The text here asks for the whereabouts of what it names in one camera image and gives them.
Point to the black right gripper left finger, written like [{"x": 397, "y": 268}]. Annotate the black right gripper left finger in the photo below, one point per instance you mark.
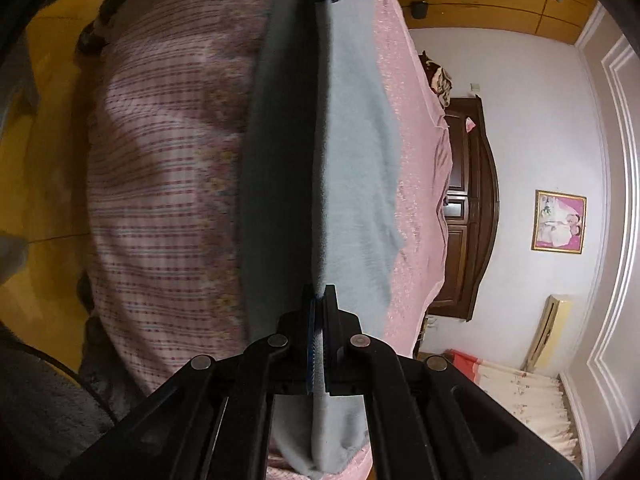
[{"x": 211, "y": 419}]

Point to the grey fluffy rug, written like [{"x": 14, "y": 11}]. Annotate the grey fluffy rug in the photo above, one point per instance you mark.
[{"x": 46, "y": 419}]

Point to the floral curtain with red band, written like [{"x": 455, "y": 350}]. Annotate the floral curtain with red band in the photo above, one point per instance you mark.
[{"x": 537, "y": 401}]

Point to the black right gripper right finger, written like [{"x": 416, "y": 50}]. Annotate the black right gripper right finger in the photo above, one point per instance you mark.
[{"x": 426, "y": 420}]

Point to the framed wall picture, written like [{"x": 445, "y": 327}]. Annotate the framed wall picture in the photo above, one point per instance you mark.
[{"x": 559, "y": 223}]

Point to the dark wooden headboard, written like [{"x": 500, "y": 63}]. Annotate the dark wooden headboard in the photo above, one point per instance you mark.
[{"x": 471, "y": 210}]

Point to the grey fleece pants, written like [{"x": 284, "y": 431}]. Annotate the grey fleece pants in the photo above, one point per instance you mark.
[{"x": 320, "y": 168}]

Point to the black device on wardrobe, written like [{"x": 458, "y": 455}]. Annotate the black device on wardrobe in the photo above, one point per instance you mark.
[{"x": 419, "y": 9}]

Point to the patterned clothes pile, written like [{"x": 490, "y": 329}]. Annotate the patterned clothes pile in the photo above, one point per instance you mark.
[{"x": 437, "y": 78}]

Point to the pink floral bed cover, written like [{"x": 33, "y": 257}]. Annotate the pink floral bed cover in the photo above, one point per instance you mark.
[{"x": 164, "y": 176}]

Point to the wall air conditioner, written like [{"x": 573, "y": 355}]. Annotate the wall air conditioner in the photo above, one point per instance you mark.
[{"x": 543, "y": 350}]

